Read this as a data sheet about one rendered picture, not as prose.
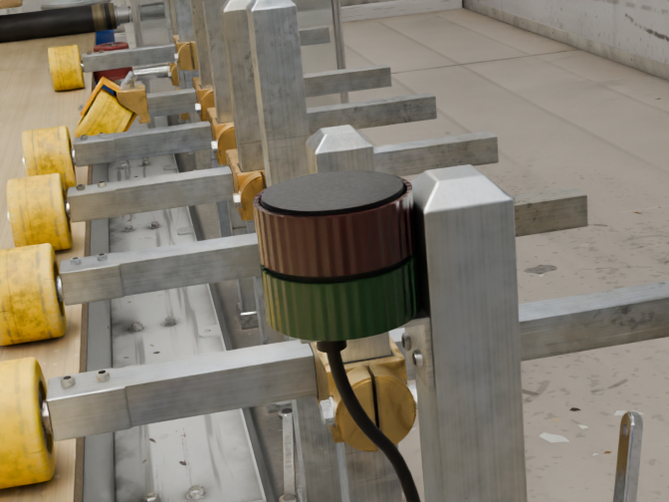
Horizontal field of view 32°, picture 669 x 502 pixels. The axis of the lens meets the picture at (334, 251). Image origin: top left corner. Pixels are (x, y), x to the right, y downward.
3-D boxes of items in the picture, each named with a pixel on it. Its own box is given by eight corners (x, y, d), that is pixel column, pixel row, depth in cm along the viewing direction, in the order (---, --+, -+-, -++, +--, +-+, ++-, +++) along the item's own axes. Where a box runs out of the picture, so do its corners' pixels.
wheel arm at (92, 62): (327, 41, 224) (326, 22, 223) (331, 43, 221) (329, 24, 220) (65, 73, 217) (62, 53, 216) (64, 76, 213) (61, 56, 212)
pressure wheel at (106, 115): (105, 147, 174) (133, 103, 173) (105, 159, 167) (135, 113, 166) (71, 127, 172) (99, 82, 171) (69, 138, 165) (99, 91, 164)
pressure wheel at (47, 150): (73, 178, 140) (79, 195, 148) (64, 116, 142) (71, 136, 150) (23, 185, 140) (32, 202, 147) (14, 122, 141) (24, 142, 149)
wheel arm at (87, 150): (430, 115, 154) (428, 88, 153) (438, 120, 151) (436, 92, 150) (48, 165, 147) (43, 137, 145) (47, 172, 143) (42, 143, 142)
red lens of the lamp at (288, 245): (395, 216, 47) (391, 163, 47) (435, 261, 42) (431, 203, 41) (250, 237, 47) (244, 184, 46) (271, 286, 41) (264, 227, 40)
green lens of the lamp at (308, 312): (399, 273, 48) (395, 223, 48) (439, 326, 43) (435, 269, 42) (257, 295, 47) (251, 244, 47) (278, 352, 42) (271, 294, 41)
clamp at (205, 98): (232, 105, 177) (228, 72, 176) (242, 123, 165) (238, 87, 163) (191, 111, 176) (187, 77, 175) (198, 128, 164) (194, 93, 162)
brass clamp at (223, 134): (252, 139, 154) (248, 102, 152) (266, 162, 141) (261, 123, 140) (205, 145, 153) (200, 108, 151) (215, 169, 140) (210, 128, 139)
